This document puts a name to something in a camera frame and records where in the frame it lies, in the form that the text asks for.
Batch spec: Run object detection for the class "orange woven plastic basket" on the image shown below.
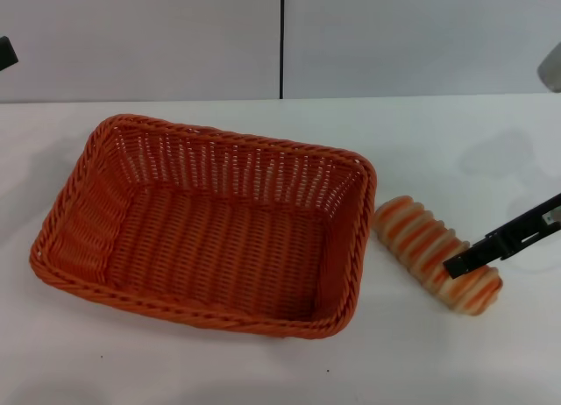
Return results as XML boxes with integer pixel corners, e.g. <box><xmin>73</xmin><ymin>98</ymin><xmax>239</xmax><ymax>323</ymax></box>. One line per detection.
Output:
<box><xmin>29</xmin><ymin>113</ymin><xmax>378</xmax><ymax>339</ymax></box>

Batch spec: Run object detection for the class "orange striped bread loaf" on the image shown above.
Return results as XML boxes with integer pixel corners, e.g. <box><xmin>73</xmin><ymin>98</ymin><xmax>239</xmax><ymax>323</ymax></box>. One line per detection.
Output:
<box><xmin>373</xmin><ymin>195</ymin><xmax>503</xmax><ymax>317</ymax></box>

